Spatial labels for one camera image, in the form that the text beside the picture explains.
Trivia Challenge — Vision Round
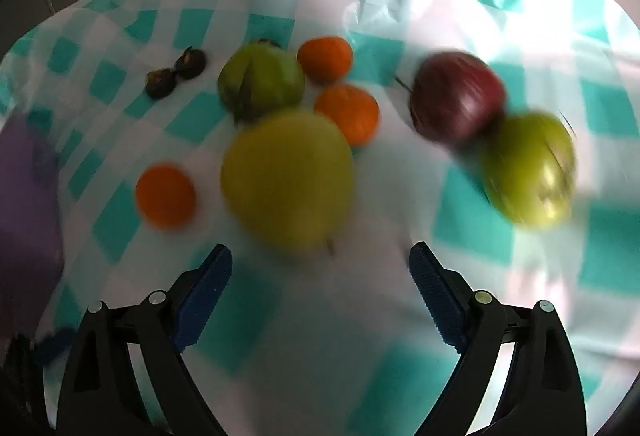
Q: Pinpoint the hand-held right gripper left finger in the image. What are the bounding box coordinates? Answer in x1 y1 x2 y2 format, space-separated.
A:
55 243 234 436

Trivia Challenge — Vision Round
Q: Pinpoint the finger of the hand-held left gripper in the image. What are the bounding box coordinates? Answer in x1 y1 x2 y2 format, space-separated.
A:
30 327 77 365

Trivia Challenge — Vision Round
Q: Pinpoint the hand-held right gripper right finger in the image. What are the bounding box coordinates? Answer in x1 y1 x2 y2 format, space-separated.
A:
409 241 587 436

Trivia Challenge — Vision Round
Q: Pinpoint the orange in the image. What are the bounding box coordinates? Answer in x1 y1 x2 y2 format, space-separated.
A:
314 84 381 148
297 36 354 85
135 161 197 231

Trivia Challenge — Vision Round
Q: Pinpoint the purple rimmed cardboard box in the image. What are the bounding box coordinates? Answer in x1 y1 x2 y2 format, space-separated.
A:
0 115 67 334

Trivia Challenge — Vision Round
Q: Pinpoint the yellow pear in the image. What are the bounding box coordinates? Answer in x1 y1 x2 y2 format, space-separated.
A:
220 109 356 258

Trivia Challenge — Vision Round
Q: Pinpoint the dark red apple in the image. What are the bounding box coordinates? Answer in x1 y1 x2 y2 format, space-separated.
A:
407 50 509 150

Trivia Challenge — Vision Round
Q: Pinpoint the green apple with stem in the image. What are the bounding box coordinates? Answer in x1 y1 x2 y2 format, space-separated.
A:
216 39 306 125

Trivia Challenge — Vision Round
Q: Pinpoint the small dark brown fruit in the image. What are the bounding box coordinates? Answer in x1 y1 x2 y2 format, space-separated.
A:
145 68 177 101
176 46 208 80

